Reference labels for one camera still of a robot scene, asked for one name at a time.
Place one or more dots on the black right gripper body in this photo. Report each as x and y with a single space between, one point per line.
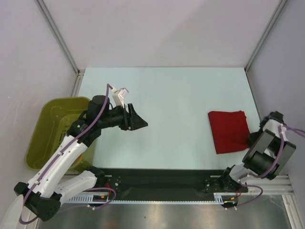
253 139

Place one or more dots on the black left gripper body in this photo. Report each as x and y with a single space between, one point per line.
118 118

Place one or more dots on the red t shirt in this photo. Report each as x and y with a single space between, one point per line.
229 130

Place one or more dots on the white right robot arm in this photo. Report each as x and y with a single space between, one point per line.
269 151

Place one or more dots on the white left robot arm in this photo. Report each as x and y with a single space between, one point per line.
43 195

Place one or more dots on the olive green plastic basket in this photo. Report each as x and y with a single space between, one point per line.
55 119

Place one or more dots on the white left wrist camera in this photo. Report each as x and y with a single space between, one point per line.
119 96

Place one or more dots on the aluminium front frame rail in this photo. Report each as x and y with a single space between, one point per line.
281 185

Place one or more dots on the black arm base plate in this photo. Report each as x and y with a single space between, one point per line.
172 182

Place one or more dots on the white slotted cable duct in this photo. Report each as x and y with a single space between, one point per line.
102 198

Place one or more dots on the left aluminium corner post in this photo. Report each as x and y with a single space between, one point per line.
62 44

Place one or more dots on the aluminium corner post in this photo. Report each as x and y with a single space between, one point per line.
267 31
62 44

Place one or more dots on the right aluminium corner post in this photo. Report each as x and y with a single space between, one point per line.
267 31

